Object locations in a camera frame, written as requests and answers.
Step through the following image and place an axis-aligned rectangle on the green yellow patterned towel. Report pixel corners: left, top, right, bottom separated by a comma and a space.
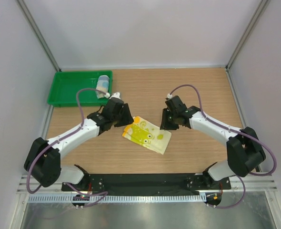
122, 116, 171, 155

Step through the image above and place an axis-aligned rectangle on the polka dot striped towel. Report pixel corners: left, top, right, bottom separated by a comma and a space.
96, 75, 110, 99

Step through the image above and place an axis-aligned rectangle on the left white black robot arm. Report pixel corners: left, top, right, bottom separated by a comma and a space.
24, 97, 133, 193

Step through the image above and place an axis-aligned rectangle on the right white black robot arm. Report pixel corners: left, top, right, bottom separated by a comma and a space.
160, 94, 266, 189

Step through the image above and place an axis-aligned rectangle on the green plastic tray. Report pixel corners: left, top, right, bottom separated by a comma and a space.
47, 70, 113, 107

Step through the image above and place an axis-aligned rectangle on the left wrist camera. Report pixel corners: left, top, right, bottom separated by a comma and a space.
104, 92, 121, 99

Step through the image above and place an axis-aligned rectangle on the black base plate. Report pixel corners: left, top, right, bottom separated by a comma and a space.
71, 173, 231, 192

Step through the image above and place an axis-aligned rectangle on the slotted cable duct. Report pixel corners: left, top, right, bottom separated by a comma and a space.
28, 193, 206, 203

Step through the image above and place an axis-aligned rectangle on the aluminium front rail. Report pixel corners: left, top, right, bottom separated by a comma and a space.
16, 175, 277, 194

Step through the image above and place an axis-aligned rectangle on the right aluminium frame post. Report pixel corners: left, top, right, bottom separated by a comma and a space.
225, 0, 271, 72

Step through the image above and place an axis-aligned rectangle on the aluminium frame post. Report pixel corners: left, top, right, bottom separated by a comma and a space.
225, 0, 271, 72
16, 0, 62, 72

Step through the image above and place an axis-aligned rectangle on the left aluminium frame post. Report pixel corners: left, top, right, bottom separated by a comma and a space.
16, 0, 62, 72

